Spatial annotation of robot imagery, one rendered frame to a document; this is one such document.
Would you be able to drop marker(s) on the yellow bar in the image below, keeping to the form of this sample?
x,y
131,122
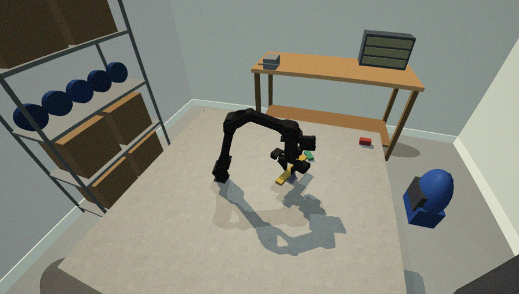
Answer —
x,y
287,174

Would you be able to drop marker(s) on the green rectangular bar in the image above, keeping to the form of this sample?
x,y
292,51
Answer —
x,y
309,155

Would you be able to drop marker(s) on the small red block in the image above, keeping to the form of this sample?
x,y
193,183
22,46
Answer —
x,y
365,141

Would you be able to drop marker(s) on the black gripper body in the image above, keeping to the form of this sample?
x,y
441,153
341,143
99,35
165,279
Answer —
x,y
301,166

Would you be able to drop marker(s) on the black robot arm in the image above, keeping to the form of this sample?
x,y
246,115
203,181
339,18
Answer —
x,y
289,129

